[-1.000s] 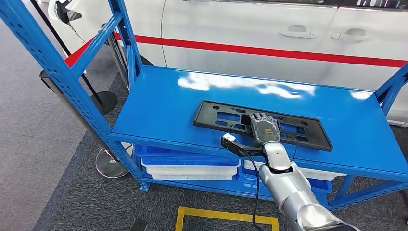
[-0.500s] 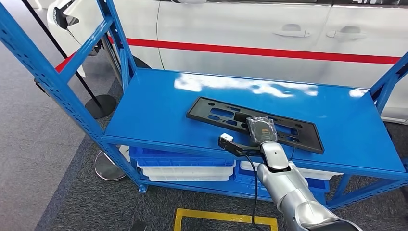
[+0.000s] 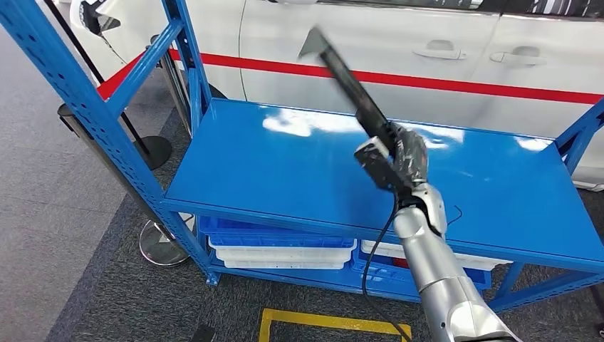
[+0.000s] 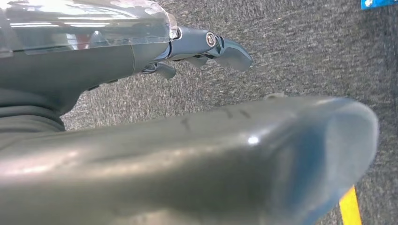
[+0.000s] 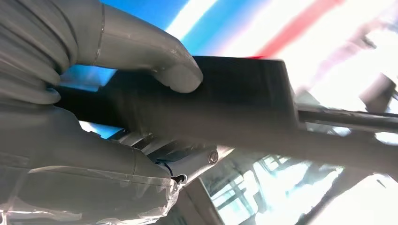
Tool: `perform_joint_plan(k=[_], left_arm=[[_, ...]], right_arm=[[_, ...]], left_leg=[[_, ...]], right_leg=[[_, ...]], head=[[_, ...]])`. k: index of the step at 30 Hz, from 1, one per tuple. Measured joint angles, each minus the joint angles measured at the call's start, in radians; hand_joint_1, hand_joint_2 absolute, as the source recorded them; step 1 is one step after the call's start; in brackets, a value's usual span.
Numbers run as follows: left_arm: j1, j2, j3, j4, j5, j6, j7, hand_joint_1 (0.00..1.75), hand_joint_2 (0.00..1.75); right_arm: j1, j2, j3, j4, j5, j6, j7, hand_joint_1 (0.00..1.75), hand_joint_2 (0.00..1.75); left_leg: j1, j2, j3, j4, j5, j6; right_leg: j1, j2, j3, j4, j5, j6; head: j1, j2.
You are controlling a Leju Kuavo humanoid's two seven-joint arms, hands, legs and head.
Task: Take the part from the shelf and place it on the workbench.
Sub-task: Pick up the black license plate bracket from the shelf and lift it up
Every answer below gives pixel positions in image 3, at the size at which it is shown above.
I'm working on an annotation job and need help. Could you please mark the black stanchion post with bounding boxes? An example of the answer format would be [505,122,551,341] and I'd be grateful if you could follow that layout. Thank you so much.
[43,0,173,171]

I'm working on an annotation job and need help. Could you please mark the red barrier belt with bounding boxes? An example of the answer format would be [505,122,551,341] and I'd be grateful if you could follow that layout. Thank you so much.
[96,49,182,101]

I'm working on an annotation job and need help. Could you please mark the yellow floor tape square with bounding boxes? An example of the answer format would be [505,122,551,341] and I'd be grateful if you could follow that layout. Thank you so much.
[258,308,412,342]

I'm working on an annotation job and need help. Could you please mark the black plastic frame part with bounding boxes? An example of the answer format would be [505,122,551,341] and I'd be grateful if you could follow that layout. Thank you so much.
[298,26,402,157]

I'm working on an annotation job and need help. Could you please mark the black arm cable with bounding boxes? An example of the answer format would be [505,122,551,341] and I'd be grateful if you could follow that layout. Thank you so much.
[360,193,412,342]

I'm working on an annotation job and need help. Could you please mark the blue plastic bin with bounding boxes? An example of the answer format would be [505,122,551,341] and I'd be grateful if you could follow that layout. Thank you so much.
[351,247,491,299]
[198,216,355,249]

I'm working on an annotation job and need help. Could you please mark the white car with red stripe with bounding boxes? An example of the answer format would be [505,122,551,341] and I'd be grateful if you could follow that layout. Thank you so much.
[56,0,604,192]

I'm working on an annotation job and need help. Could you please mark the chrome stanchion post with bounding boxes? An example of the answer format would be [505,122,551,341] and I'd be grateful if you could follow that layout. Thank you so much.
[150,33,192,138]
[57,103,192,268]

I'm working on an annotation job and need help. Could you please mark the white car door handle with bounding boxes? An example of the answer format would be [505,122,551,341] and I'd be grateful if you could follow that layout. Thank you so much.
[489,46,548,67]
[412,40,468,61]

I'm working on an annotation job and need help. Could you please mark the blue metal shelf rack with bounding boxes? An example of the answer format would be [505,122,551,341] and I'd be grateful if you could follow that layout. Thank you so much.
[0,0,604,315]

